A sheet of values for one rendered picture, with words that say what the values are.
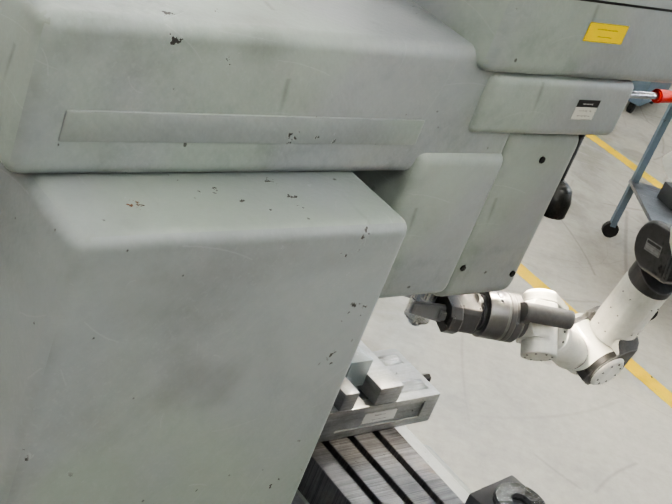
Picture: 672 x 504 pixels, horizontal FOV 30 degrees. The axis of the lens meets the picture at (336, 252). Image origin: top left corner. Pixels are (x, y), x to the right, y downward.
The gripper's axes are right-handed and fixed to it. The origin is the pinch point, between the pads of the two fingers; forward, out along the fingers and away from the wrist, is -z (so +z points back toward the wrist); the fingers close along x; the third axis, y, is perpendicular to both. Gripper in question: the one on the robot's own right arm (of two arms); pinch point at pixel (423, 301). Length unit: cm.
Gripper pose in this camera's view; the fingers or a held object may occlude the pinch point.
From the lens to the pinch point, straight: 218.2
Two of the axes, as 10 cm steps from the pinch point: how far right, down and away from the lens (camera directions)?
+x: 1.9, 5.2, -8.3
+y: -3.2, 8.3, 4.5
